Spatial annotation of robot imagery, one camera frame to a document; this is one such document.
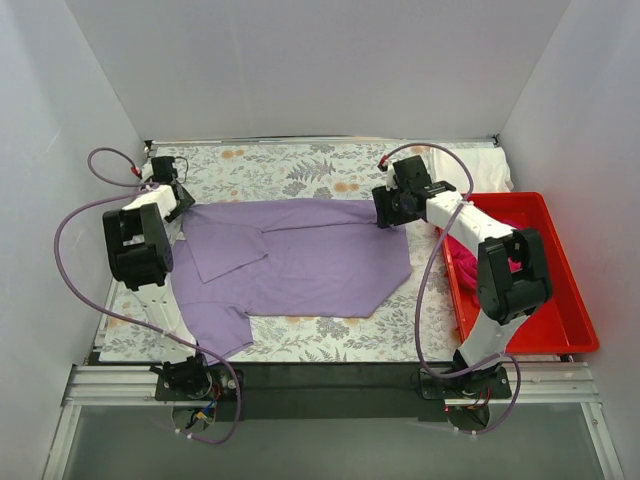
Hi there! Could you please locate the purple t shirt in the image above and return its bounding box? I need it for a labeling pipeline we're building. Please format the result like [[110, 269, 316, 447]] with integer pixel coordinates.
[[171, 198, 411, 364]]

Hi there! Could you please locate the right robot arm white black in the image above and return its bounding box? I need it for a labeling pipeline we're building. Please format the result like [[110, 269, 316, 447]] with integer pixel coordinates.
[[372, 156, 553, 398]]

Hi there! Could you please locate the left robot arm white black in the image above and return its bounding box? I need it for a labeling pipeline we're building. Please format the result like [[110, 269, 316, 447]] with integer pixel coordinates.
[[102, 156, 213, 400]]

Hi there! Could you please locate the magenta t shirt in bin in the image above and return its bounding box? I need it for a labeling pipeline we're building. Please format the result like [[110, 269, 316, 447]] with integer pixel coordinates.
[[447, 206, 521, 307]]

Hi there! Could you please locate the white folded t shirt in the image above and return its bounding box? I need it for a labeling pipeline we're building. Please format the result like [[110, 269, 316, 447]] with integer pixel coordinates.
[[427, 147, 514, 193]]

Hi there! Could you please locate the floral table mat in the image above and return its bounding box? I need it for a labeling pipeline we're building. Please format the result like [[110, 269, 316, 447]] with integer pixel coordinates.
[[99, 142, 468, 364]]

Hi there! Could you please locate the red plastic bin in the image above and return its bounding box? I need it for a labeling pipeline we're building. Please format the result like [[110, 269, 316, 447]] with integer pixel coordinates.
[[433, 191, 600, 356]]

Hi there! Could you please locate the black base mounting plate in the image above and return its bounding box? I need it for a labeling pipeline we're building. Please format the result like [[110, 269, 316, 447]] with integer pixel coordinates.
[[154, 362, 512, 427]]

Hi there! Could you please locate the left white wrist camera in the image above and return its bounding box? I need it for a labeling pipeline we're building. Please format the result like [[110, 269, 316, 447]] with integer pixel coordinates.
[[130, 161, 154, 183]]

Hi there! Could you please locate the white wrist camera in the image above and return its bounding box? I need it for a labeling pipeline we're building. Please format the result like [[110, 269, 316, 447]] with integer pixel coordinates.
[[377, 155, 398, 191], [130, 161, 154, 183]]

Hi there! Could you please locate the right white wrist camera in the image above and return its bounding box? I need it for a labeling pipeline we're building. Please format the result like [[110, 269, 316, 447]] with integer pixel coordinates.
[[377, 155, 398, 191]]

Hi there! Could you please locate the aluminium frame rail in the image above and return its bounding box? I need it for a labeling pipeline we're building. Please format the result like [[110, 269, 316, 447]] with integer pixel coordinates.
[[41, 139, 625, 480]]

